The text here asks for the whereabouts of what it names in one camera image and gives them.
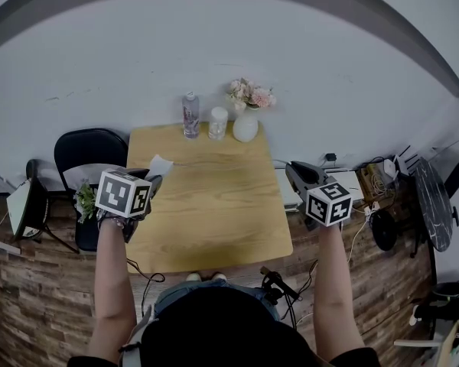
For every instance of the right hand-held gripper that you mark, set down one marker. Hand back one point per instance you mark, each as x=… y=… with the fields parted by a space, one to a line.
x=326 y=205

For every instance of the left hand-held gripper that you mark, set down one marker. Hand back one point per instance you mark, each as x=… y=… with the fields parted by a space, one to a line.
x=119 y=194

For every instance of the person's right forearm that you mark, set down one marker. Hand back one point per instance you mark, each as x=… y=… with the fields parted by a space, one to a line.
x=334 y=281

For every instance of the person's left forearm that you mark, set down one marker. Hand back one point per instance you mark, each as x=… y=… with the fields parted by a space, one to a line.
x=112 y=281

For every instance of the black power adapter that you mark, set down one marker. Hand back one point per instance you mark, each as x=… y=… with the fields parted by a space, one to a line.
x=330 y=157

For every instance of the black round stool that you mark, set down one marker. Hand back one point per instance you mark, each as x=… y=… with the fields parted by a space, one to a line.
x=384 y=229

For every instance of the green leafy plant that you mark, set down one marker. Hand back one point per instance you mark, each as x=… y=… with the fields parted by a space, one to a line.
x=86 y=201

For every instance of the white router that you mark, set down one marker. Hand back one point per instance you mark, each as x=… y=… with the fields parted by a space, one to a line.
x=390 y=166

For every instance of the clear plastic water bottle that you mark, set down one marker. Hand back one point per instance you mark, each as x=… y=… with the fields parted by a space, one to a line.
x=191 y=117

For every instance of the black folding chair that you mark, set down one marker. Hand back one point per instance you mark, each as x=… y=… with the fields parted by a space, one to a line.
x=88 y=147

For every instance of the clear glass jar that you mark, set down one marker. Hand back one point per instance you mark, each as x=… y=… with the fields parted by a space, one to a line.
x=217 y=124

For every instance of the person's left shoe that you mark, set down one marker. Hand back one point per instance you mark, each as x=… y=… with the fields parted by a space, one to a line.
x=193 y=277

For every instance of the person's shoe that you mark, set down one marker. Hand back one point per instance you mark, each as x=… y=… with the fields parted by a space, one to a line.
x=193 y=277
x=219 y=276

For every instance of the white ceramic vase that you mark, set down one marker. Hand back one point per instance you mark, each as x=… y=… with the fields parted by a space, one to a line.
x=245 y=126

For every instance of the black marbled round table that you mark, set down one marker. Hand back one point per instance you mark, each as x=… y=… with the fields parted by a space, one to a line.
x=434 y=205

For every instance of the person's denim shorts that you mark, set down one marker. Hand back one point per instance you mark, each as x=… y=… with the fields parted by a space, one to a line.
x=183 y=291

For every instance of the person's right shoe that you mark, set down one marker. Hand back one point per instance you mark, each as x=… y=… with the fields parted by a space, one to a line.
x=219 y=276

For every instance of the black chair with white board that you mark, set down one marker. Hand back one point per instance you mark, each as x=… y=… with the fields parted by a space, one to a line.
x=28 y=205

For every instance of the pink flower bouquet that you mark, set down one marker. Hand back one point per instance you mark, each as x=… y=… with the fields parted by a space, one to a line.
x=250 y=94

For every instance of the black equipment pile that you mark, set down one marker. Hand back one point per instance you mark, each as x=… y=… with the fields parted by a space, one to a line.
x=447 y=300

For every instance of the person's black top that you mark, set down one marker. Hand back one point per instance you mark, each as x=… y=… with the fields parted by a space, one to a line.
x=222 y=331

